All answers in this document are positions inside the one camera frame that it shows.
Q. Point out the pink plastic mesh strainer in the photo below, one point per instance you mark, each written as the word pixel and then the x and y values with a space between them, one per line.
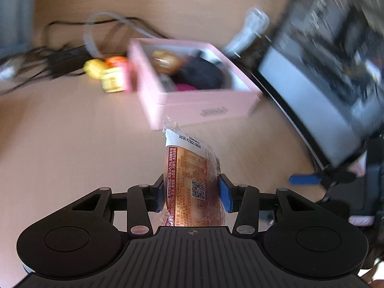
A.
pixel 186 88

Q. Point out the computer monitor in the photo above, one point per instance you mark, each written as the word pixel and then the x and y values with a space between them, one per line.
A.
pixel 327 66
pixel 15 12

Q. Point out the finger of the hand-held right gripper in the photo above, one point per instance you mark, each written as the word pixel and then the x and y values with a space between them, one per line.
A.
pixel 304 179

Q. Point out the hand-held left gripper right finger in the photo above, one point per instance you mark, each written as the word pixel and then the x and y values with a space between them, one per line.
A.
pixel 225 193

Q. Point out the small yellow toy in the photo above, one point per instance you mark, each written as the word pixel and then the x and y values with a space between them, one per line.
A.
pixel 94 68

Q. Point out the small orange toy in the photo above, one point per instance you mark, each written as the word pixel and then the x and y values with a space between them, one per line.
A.
pixel 116 61

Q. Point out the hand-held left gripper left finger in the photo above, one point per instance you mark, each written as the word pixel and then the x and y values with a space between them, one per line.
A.
pixel 159 195

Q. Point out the packaged brown bread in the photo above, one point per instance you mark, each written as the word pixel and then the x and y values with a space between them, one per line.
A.
pixel 166 60

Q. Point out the packaged bun with red label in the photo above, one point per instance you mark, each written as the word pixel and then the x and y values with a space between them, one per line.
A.
pixel 189 174

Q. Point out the pink cardboard box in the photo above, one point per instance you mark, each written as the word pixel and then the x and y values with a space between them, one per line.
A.
pixel 192 105

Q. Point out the dark grey plush toy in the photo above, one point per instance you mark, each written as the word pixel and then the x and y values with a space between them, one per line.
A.
pixel 201 73

